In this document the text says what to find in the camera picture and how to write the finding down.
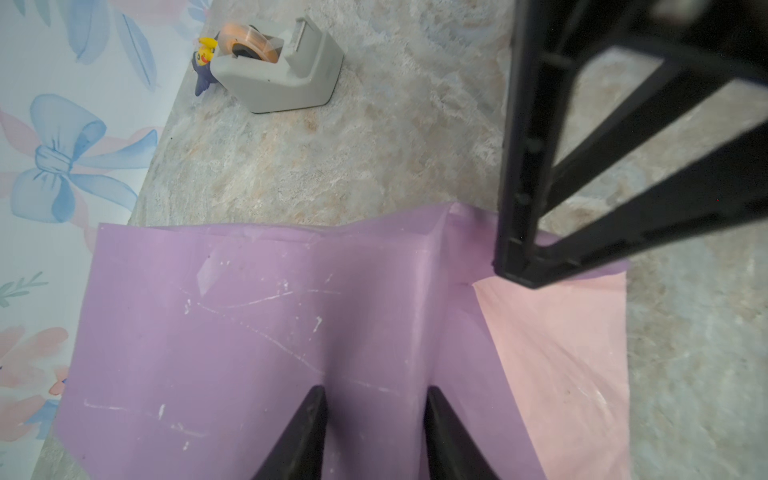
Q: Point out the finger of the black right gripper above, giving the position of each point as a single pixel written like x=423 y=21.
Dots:
x=711 y=44

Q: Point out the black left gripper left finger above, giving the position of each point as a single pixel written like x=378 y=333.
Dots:
x=299 y=451

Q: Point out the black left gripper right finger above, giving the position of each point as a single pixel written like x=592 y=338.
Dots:
x=451 y=452

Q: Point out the pink purple wrapping paper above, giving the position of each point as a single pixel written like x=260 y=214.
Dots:
x=197 y=344

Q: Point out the grey tape dispenser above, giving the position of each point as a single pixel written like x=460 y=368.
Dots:
x=304 y=76

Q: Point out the yellow purple toy figure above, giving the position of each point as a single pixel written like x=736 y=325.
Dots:
x=201 y=63

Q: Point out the clear tape roll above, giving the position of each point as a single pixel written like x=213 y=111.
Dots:
x=247 y=41

